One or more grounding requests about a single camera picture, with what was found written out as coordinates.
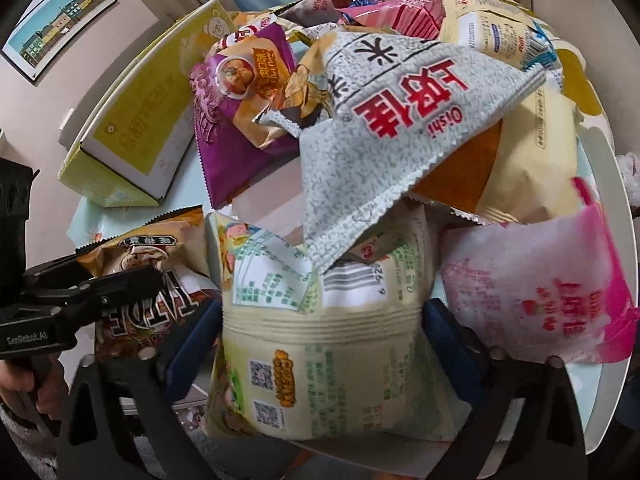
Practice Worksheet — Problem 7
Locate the brown lettered snack bag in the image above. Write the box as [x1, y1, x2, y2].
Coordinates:
[77, 206, 220, 361]

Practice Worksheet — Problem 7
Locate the cream orange snack bag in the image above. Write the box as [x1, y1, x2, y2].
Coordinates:
[411, 88, 580, 223]

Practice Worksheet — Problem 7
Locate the white blue snack bag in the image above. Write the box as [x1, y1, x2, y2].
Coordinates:
[439, 0, 561, 70]

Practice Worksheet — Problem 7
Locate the cream green snack bag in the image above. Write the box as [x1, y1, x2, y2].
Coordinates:
[203, 200, 470, 441]

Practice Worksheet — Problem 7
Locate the yellow green cardboard box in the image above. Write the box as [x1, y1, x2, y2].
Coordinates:
[58, 0, 235, 208]

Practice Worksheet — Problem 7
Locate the pale pink snack pack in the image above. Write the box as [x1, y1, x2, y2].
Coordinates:
[232, 158, 305, 245]

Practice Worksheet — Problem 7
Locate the floral striped bed quilt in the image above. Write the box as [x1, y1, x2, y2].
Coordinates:
[546, 38, 606, 119]

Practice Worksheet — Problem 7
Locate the dark red blue snack bag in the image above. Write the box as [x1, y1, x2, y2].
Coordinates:
[274, 0, 382, 27]

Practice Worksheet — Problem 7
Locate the pink wafer snack pack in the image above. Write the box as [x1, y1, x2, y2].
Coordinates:
[341, 0, 446, 40]

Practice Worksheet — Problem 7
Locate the purple snack bag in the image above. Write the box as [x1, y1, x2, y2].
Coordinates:
[190, 23, 298, 209]

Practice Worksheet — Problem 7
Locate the framed landscape picture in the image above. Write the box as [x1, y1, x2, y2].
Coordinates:
[1, 0, 117, 84]

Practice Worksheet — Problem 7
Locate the pink white Oishi bag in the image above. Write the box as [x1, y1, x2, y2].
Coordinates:
[440, 178, 639, 364]

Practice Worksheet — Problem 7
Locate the person's left hand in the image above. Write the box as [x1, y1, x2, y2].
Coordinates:
[1, 353, 68, 420]

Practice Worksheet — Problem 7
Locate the grey speckled Oishi bag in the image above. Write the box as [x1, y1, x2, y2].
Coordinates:
[260, 27, 546, 273]

